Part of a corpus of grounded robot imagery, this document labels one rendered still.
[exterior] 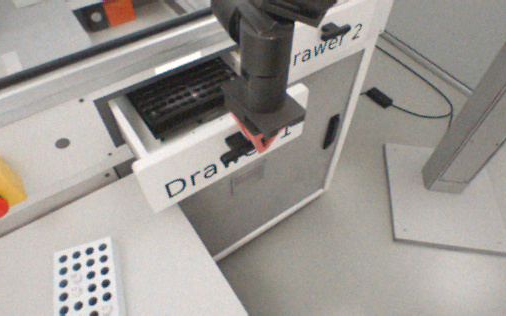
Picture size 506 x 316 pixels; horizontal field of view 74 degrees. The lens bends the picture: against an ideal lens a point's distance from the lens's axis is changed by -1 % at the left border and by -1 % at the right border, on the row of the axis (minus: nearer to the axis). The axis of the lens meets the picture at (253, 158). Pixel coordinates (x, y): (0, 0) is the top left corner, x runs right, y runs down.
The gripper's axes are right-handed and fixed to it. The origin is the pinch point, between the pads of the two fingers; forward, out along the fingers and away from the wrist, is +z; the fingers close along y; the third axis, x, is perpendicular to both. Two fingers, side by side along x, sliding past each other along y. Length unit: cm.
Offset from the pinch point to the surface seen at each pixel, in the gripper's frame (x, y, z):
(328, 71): -36.3, 20.4, 15.2
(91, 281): 29.1, -0.6, 10.3
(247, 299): -1, 3, 90
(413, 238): -67, -16, 85
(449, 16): -166, 54, 55
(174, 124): 7.8, 13.6, 3.2
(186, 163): 10.6, 3.0, 0.1
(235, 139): 3.2, 1.8, -1.5
